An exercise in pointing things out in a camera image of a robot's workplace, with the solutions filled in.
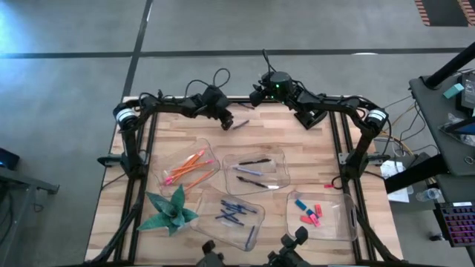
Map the black box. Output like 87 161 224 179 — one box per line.
455 70 475 112

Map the black aluminium table frame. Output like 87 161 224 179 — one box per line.
88 88 400 267

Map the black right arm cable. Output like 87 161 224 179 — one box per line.
261 48 278 75

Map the backlit black keyboard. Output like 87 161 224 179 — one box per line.
433 201 475 248

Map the grey side bench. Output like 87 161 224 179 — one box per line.
0 165 60 267

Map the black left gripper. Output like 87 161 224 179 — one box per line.
202 85 235 131

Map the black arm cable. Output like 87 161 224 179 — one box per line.
184 67 232 98
261 48 278 75

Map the black pole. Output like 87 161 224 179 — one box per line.
424 42 475 90

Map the green artificial plant white pot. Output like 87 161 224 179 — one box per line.
137 184 200 237

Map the white paper sheet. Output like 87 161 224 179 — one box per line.
387 185 415 204
379 159 408 179

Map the long black pen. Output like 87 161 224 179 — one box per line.
236 175 270 189

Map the striped floor mat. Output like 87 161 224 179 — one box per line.
413 0 475 27

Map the black desk beam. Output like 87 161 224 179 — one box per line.
384 153 451 195

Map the clear plastic bin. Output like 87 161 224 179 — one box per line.
151 137 222 197
191 187 266 252
285 190 359 243
221 148 291 197

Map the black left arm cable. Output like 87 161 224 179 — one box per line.
184 67 232 98

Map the dark tablet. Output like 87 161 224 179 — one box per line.
441 116 475 136

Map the teal box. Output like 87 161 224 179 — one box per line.
442 82 465 100

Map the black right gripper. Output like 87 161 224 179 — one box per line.
249 70 298 108

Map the black device blue light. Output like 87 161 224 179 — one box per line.
0 147 21 171

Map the clear plastic bottle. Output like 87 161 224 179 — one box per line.
414 187 442 203

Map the black handheld device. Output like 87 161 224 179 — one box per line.
196 240 226 267
266 225 309 267

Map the purple pen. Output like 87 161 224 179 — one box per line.
232 166 264 177

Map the short black pen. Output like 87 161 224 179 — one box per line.
238 158 272 166

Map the black hole punch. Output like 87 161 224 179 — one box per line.
295 109 328 131

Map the dark grey side desk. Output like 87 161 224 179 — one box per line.
407 68 475 177

